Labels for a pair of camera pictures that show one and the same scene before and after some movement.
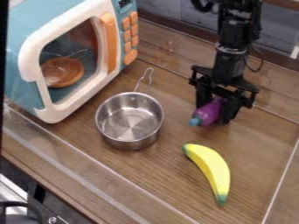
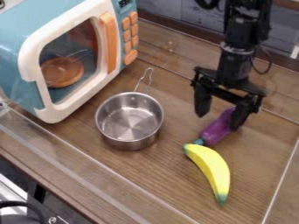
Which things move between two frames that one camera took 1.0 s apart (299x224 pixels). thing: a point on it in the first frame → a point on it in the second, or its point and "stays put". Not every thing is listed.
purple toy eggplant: [206, 114] → [219, 128]
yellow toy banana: [213, 167] stays put
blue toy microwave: [68, 47] stays put
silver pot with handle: [129, 117] stays put
